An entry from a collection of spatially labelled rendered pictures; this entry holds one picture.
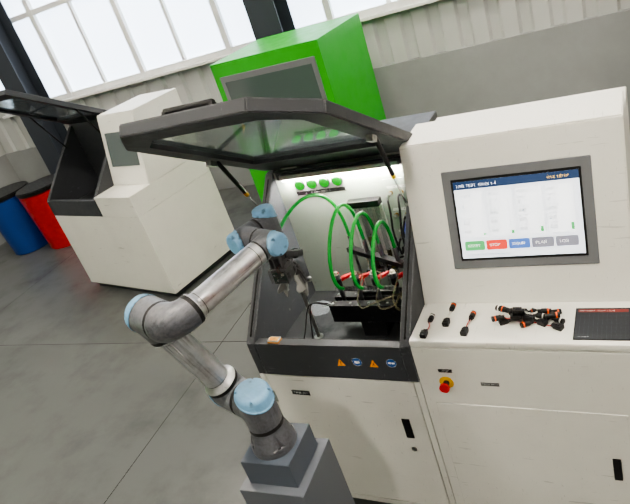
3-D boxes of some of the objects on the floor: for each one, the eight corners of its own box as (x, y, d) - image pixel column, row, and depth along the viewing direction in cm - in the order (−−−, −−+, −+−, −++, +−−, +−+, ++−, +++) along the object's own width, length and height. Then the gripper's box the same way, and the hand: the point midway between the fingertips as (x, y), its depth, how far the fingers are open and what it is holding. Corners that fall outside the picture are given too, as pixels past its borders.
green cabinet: (272, 234, 574) (208, 66, 504) (310, 194, 633) (258, 39, 562) (372, 229, 519) (315, 39, 448) (404, 186, 578) (358, 12, 507)
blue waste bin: (1, 260, 765) (-32, 206, 731) (35, 235, 811) (5, 184, 777) (34, 256, 737) (0, 200, 704) (66, 231, 784) (37, 177, 750)
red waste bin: (36, 254, 741) (3, 198, 708) (69, 229, 788) (40, 176, 754) (71, 250, 714) (39, 191, 681) (103, 225, 761) (74, 169, 727)
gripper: (253, 256, 204) (273, 307, 214) (287, 254, 198) (307, 306, 207) (265, 243, 211) (284, 293, 220) (298, 240, 204) (316, 292, 214)
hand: (297, 292), depth 215 cm, fingers open, 7 cm apart
